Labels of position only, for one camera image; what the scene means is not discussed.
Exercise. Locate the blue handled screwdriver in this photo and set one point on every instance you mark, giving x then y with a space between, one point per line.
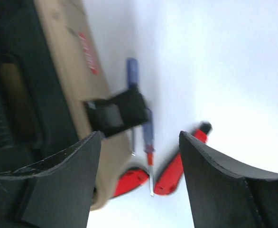
148 137
132 80

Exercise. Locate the tan plastic tool box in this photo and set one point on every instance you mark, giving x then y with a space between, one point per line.
81 77

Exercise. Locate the red handled pliers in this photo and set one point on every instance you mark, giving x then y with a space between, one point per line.
131 179
170 175

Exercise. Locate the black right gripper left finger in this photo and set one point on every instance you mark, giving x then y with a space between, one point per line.
55 192

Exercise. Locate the black tool box tray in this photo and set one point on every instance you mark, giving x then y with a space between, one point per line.
35 121

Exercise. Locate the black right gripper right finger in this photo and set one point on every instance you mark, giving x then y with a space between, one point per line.
224 192

